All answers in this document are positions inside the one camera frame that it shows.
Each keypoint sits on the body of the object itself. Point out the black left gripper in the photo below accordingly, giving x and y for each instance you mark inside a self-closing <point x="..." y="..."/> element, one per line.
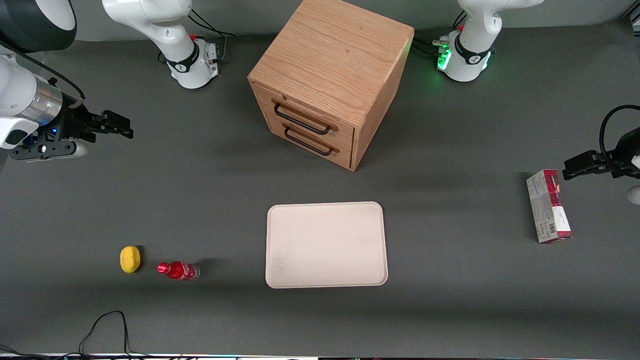
<point x="624" y="160"/>

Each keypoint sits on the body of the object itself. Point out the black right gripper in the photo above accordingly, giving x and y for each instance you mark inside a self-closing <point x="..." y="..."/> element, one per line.
<point x="73" y="123"/>

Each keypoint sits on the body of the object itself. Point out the red coke bottle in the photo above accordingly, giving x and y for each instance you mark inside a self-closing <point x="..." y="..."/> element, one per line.
<point x="180" y="270"/>

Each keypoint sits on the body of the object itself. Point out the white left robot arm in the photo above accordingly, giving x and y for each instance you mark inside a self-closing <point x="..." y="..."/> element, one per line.
<point x="472" y="45"/>

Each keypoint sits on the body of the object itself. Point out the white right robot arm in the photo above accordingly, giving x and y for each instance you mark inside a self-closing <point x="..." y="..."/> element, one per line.
<point x="170" y="30"/>

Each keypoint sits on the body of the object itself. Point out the cream rectangular tray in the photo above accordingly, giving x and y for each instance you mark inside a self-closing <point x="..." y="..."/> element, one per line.
<point x="326" y="245"/>

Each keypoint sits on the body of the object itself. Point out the red tartan cardboard box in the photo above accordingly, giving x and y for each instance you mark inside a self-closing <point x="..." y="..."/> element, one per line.
<point x="547" y="207"/>

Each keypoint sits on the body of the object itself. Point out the yellow lemon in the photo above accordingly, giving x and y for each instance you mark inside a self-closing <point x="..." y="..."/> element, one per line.
<point x="130" y="259"/>

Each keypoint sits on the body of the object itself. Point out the wooden drawer cabinet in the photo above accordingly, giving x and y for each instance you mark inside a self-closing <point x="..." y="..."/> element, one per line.
<point x="330" y="60"/>

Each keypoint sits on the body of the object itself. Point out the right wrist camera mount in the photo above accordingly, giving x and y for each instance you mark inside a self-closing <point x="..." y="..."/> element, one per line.
<point x="40" y="150"/>

